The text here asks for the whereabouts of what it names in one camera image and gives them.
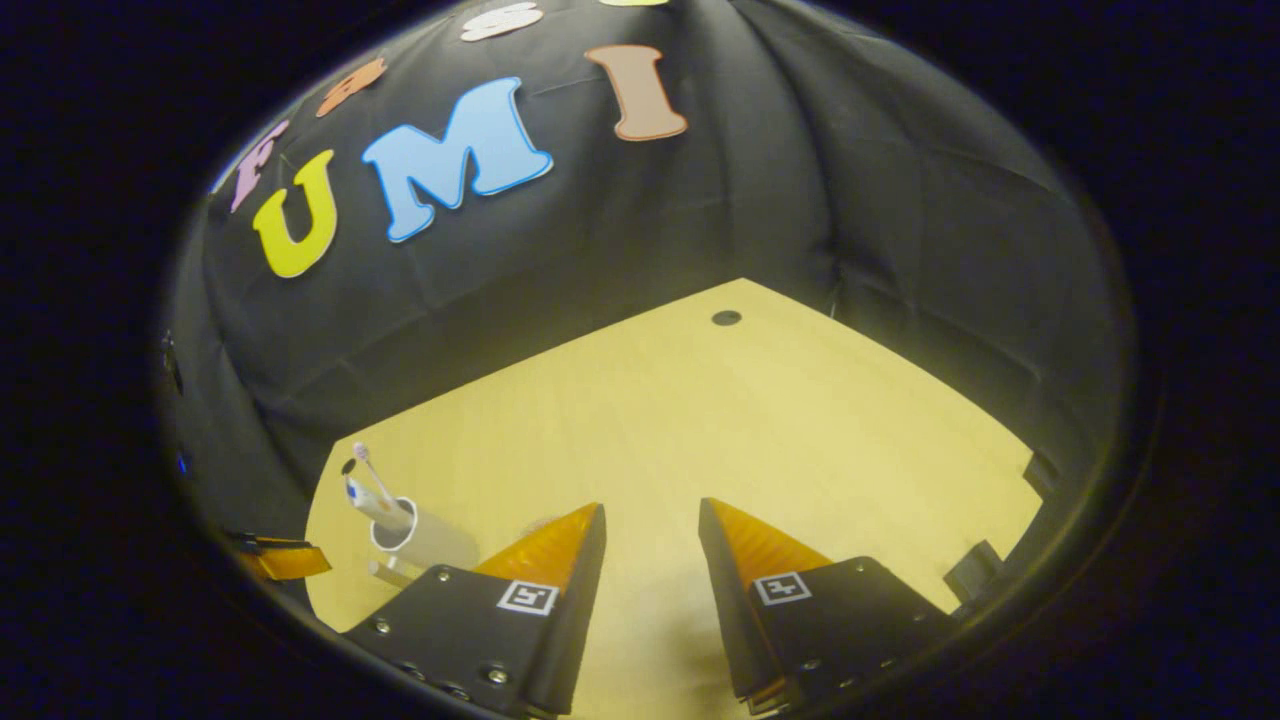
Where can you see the white toothbrush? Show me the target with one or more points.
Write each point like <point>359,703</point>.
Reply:
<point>362,453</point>

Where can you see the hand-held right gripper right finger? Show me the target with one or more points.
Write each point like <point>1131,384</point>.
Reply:
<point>725,620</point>

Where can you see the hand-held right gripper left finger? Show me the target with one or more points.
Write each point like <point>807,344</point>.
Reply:
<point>580,620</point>

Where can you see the black backdrop cloth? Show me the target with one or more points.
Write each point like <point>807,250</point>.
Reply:
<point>800,200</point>

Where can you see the white toothpaste tube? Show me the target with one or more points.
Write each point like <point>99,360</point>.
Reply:
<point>365,503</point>

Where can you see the light wooden desktop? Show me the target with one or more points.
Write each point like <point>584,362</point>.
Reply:
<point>750,420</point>

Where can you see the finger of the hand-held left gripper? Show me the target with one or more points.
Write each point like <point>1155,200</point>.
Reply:
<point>290,560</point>

